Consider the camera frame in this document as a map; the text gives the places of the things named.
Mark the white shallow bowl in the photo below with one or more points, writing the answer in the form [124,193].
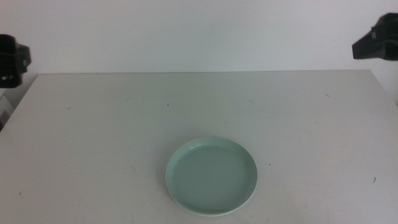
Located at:
[214,215]

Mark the pale green shallow bowl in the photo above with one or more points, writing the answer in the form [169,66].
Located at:
[211,180]

